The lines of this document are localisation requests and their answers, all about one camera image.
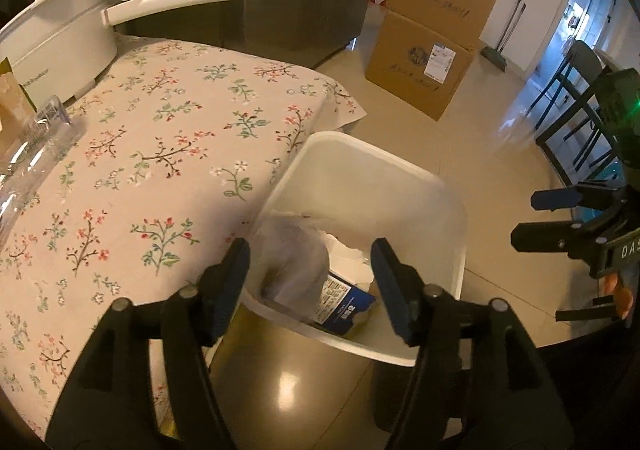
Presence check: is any clear plastic bottle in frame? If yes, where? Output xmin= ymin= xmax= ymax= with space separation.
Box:
xmin=0 ymin=97 xmax=87 ymax=251

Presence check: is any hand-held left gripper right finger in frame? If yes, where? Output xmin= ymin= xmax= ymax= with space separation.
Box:
xmin=371 ymin=237 xmax=573 ymax=450

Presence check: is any white pot lid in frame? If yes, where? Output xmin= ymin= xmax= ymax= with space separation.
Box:
xmin=0 ymin=0 xmax=108 ymax=38

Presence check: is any black chair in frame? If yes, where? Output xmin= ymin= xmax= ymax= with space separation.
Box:
xmin=527 ymin=40 xmax=626 ymax=186

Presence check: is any clear plastic bag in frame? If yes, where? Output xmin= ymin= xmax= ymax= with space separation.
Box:
xmin=257 ymin=212 xmax=332 ymax=318

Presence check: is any broom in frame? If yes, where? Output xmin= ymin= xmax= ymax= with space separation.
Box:
xmin=481 ymin=0 xmax=526 ymax=73

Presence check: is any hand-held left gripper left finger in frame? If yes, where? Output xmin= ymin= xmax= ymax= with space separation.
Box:
xmin=45 ymin=237 xmax=251 ymax=450

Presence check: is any torn blue milk carton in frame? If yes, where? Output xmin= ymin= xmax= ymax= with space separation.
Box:
xmin=312 ymin=272 xmax=377 ymax=328

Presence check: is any white electric pot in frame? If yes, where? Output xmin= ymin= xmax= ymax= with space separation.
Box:
xmin=0 ymin=0 xmax=237 ymax=106

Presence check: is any white plastic bin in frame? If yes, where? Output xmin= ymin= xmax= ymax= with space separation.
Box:
xmin=239 ymin=131 xmax=468 ymax=368

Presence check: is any orange torn cardboard carton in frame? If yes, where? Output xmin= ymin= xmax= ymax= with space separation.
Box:
xmin=0 ymin=57 xmax=38 ymax=156

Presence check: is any person's right hand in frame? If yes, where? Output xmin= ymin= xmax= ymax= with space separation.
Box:
xmin=602 ymin=275 xmax=633 ymax=318

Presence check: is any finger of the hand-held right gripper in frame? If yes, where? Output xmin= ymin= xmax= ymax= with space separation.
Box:
xmin=531 ymin=185 xmax=626 ymax=211
xmin=511 ymin=222 xmax=608 ymax=261

